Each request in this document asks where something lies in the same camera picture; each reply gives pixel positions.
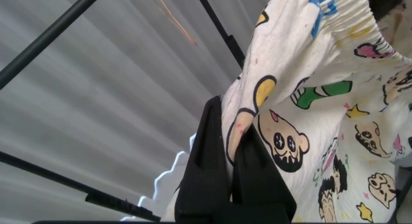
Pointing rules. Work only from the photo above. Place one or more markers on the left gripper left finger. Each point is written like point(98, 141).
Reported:
point(202, 179)

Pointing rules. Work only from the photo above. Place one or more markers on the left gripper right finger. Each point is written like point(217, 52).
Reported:
point(257, 192)

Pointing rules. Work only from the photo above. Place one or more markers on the pink clothes hanger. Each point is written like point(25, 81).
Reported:
point(175, 21)

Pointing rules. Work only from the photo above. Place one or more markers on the cream printed garment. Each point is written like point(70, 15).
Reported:
point(322, 127)

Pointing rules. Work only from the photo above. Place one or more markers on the black clothes rack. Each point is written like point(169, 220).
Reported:
point(48, 37)

